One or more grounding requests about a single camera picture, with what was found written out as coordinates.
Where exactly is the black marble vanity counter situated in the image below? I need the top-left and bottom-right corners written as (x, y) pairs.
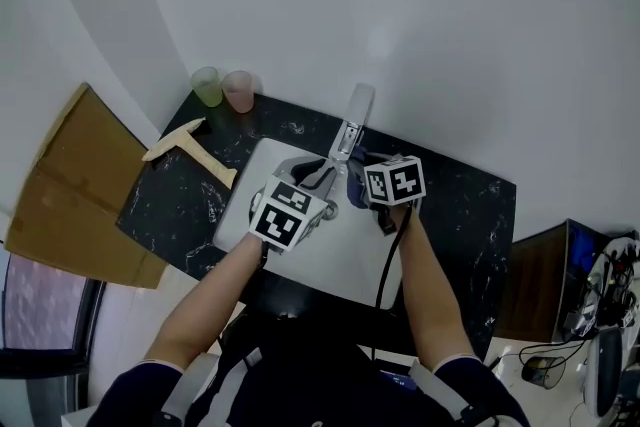
top-left (115, 90), bottom-right (517, 361)

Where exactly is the person's left forearm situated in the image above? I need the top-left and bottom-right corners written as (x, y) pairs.
top-left (144, 232), bottom-right (271, 371)

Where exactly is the beige wooden T-shaped tool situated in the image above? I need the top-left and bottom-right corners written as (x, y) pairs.
top-left (141, 117), bottom-right (238, 190)

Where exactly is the brown cardboard box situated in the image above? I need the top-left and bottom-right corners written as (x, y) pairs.
top-left (3, 83), bottom-right (169, 290)

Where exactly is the green translucent cup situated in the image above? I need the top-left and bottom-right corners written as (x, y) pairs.
top-left (189, 66), bottom-right (224, 108)

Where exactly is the pink translucent cup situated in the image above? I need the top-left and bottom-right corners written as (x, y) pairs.
top-left (221, 70), bottom-right (255, 113)

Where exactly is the grey chest harness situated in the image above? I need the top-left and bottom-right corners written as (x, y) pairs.
top-left (159, 347), bottom-right (481, 427)

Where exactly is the wire mesh wastebasket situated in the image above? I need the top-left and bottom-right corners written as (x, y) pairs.
top-left (521, 354), bottom-right (566, 391)

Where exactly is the bright blue fabric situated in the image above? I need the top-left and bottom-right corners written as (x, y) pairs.
top-left (569, 224), bottom-right (596, 269)

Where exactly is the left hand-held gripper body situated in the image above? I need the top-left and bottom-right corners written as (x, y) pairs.
top-left (248, 174), bottom-right (330, 254)

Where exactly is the pile of cables and devices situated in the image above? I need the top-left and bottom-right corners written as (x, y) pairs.
top-left (564, 229), bottom-right (640, 341)

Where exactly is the person's right forearm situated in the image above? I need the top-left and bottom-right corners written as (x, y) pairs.
top-left (387, 204), bottom-right (476, 374)

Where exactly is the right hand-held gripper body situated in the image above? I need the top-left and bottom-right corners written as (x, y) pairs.
top-left (363, 154), bottom-right (427, 236)

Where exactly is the white rectangular sink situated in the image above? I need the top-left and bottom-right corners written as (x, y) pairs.
top-left (212, 138), bottom-right (405, 311)

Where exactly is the white grey chair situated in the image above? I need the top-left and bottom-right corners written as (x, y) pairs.
top-left (584, 327), bottom-right (624, 419)

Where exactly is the chrome faucet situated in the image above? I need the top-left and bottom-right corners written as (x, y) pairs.
top-left (327, 83), bottom-right (376, 164)

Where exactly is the person's dark shirt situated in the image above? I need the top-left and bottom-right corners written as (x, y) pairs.
top-left (97, 309), bottom-right (531, 427)

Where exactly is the dark framed window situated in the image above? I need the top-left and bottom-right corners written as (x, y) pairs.
top-left (0, 249), bottom-right (106, 366)

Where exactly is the brown wooden cabinet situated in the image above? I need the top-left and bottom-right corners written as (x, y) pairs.
top-left (492, 217), bottom-right (609, 344)

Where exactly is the dark blue cloth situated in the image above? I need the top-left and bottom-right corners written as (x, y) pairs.
top-left (344, 145), bottom-right (381, 209)

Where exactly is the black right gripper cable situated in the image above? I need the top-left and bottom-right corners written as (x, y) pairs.
top-left (374, 202), bottom-right (416, 311)

